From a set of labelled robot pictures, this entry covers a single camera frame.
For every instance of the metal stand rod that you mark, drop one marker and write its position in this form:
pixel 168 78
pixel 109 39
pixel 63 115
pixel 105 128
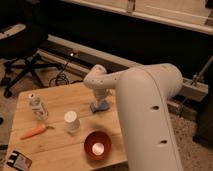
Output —
pixel 195 89

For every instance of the orange carrot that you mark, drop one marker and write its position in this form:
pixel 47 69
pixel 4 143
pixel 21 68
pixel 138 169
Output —
pixel 35 131

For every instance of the black and white eraser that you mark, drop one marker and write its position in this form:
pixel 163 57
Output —
pixel 19 161

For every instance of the clear plastic bottle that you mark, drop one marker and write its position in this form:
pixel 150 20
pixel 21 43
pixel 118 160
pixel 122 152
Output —
pixel 38 107

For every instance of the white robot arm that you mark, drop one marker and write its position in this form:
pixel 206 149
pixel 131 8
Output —
pixel 142 93

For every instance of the black office chair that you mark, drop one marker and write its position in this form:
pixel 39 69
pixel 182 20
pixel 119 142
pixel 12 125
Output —
pixel 20 52

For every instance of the red bowl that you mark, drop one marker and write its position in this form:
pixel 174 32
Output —
pixel 97 145

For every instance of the black power strip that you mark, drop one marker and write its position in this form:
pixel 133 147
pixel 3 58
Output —
pixel 62 49

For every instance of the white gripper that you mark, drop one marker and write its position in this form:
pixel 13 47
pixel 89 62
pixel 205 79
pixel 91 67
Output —
pixel 100 94

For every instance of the blue sponge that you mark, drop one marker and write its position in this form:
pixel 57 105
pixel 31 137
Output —
pixel 104 105

